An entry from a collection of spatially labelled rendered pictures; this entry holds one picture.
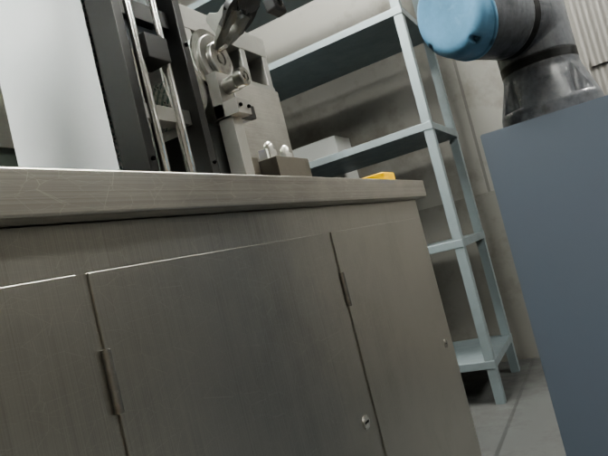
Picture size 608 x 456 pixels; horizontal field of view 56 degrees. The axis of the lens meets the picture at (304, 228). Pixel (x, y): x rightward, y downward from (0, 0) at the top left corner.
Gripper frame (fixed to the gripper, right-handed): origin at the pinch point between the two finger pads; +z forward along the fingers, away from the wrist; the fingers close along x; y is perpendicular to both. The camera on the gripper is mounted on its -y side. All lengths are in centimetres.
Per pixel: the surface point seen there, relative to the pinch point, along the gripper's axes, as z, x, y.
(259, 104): 22, -75, 31
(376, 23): -24, -142, 39
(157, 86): 10.6, 17.1, -3.6
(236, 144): 14.1, 4.0, -16.9
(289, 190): 5, 34, -46
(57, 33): 8.8, 34.0, 5.8
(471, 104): -16, -214, 0
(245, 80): 2.6, 2.2, -10.4
